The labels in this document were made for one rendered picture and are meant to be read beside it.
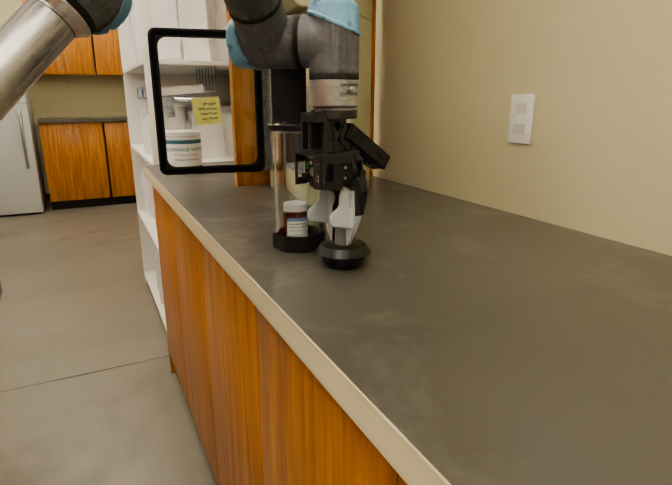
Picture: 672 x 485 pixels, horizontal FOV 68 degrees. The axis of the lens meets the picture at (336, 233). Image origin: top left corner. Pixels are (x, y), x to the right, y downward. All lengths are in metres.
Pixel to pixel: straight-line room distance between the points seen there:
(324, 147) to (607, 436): 0.50
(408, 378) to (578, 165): 0.78
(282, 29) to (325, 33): 0.06
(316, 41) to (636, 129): 0.65
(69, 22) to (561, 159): 1.00
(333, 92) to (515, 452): 0.52
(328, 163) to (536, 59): 0.68
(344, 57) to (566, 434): 0.54
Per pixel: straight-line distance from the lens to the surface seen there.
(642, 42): 1.13
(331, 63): 0.75
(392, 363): 0.55
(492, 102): 1.37
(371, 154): 0.82
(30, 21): 1.00
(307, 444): 0.78
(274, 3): 0.74
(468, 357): 0.58
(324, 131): 0.75
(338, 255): 0.80
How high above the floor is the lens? 1.21
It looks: 15 degrees down
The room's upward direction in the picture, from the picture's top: straight up
